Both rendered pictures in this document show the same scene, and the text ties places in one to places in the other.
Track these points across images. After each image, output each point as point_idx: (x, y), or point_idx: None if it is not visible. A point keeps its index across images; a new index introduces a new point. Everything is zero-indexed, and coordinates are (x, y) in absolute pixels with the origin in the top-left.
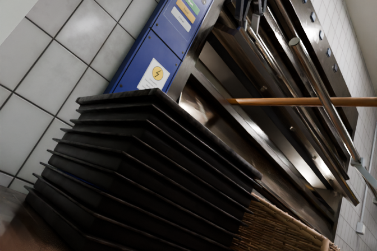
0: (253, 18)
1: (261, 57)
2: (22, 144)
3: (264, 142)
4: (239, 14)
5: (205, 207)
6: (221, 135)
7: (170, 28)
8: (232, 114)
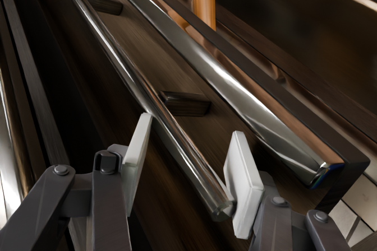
0: (136, 187)
1: (190, 29)
2: None
3: None
4: (349, 249)
5: None
6: (325, 19)
7: None
8: (262, 38)
